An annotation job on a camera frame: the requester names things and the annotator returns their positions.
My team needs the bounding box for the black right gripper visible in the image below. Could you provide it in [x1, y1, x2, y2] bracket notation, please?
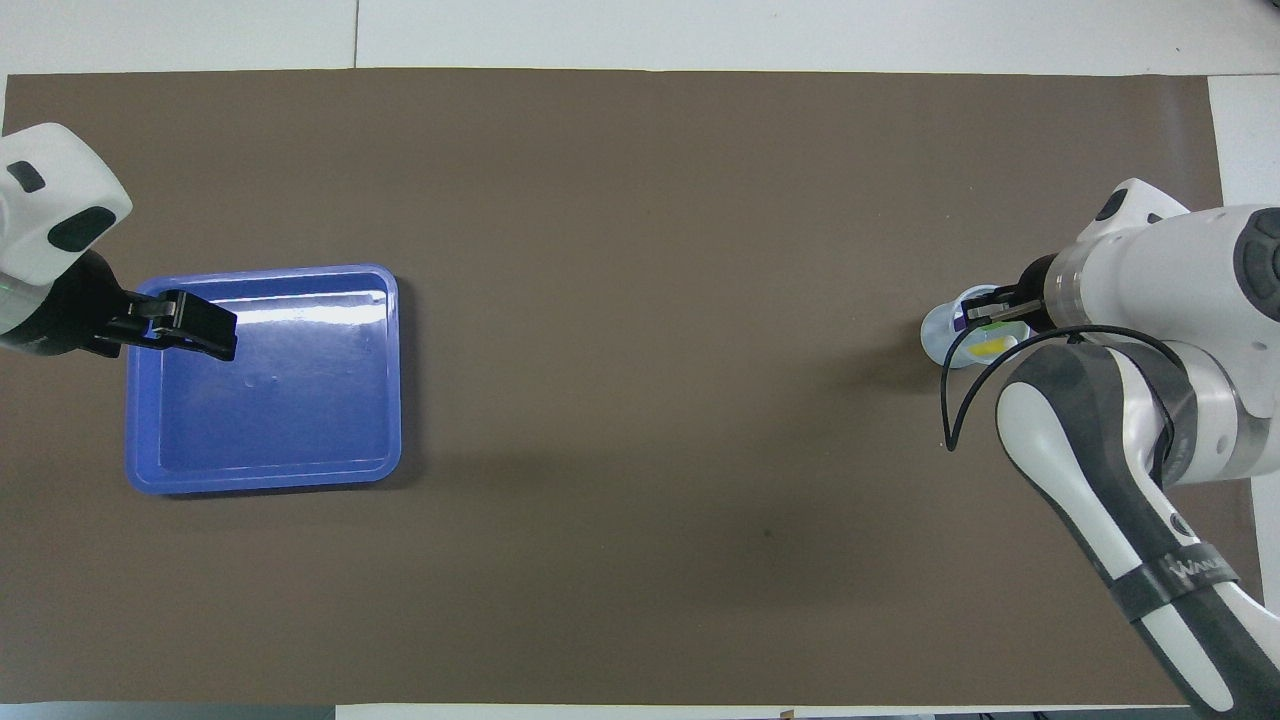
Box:
[962, 255, 1061, 331]

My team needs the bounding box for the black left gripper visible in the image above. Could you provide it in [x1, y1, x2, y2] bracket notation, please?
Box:
[0, 250, 237, 361]

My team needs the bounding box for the translucent plastic cup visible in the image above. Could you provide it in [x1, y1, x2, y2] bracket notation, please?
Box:
[920, 285, 1031, 371]

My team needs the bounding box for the blue plastic tray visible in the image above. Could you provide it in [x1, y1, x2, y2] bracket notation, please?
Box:
[125, 264, 403, 497]

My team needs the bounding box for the brown table mat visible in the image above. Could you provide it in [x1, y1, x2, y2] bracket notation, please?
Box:
[0, 68, 1276, 706]

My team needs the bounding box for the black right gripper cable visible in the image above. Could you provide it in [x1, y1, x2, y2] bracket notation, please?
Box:
[942, 322, 1191, 451]

